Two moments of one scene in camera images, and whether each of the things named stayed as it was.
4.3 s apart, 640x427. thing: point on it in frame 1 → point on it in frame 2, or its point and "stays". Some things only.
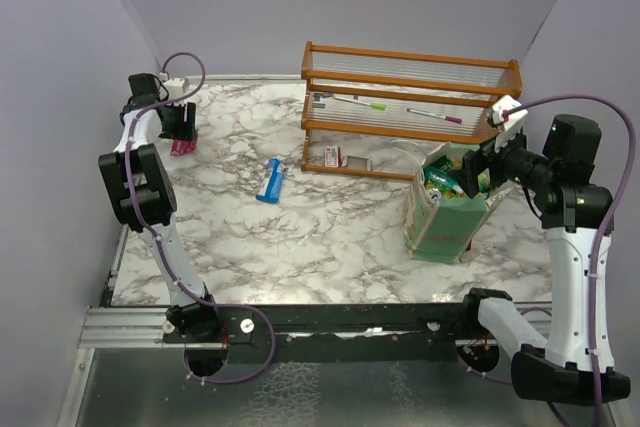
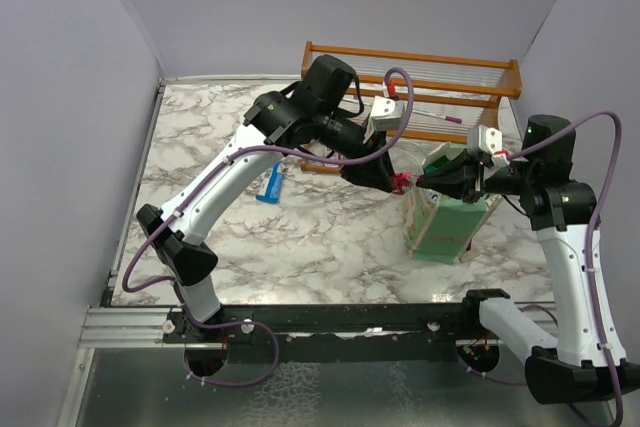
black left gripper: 184,130 → 374,173
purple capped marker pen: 451,119 stays
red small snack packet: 182,146 → 400,181
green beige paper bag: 441,231 stays
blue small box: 271,191 stays
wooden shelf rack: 372,113 stays
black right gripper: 472,162 → 466,176
